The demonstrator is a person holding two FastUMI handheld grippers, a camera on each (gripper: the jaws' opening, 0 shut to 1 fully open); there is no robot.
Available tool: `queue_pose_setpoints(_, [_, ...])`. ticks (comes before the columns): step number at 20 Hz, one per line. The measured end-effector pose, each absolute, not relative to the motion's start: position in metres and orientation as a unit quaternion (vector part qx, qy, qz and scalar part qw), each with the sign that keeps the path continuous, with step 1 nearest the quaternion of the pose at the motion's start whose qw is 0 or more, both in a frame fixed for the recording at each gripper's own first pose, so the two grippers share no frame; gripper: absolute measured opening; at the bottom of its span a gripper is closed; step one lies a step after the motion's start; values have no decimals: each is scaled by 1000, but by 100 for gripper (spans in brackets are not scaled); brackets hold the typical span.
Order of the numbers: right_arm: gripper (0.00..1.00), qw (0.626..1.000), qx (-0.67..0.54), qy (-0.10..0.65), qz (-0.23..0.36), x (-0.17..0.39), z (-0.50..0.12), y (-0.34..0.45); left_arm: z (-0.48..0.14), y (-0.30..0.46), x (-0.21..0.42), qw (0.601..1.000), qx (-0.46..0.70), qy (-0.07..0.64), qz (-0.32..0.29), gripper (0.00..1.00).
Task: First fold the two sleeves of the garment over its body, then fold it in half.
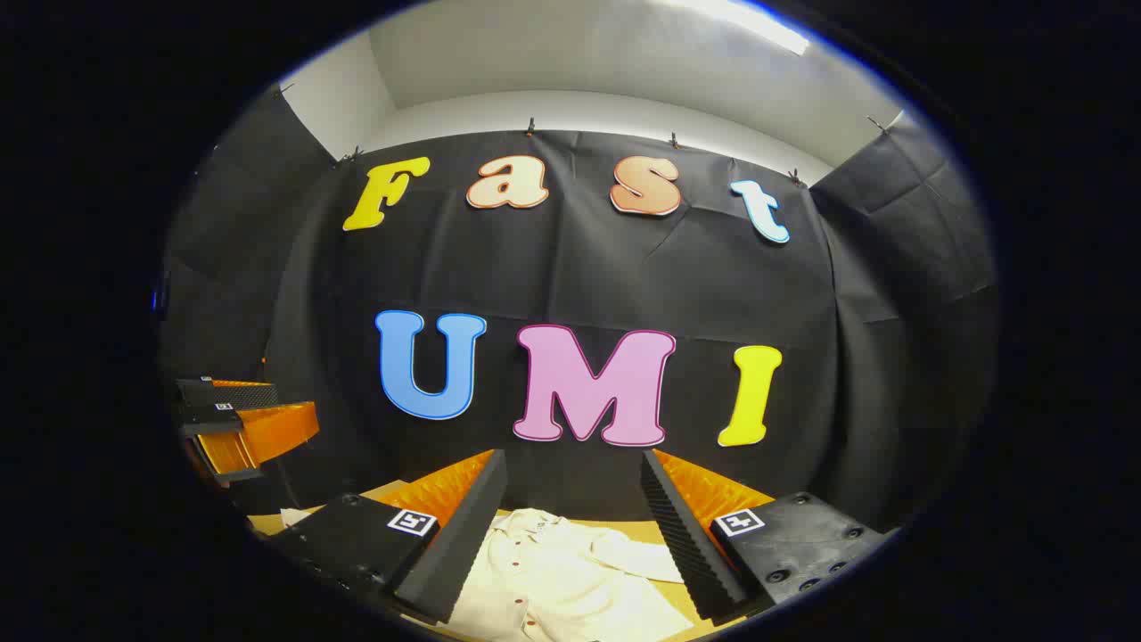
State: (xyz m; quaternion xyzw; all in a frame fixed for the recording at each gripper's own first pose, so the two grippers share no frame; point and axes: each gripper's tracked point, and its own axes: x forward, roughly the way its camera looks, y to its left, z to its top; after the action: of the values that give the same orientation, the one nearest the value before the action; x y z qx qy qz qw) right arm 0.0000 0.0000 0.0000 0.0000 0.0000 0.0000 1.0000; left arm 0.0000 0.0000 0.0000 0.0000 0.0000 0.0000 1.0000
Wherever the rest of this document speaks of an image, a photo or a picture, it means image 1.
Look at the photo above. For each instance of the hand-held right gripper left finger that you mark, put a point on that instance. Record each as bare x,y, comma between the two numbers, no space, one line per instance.
463,535

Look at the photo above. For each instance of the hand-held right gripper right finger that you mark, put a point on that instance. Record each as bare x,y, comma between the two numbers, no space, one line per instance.
686,535

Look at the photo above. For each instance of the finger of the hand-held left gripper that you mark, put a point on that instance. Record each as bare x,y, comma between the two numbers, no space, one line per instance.
276,430
245,395

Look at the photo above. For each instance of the cream button shirt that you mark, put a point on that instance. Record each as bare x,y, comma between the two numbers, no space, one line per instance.
570,580

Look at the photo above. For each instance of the black backdrop cloth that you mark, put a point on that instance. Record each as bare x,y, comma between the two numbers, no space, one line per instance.
579,267

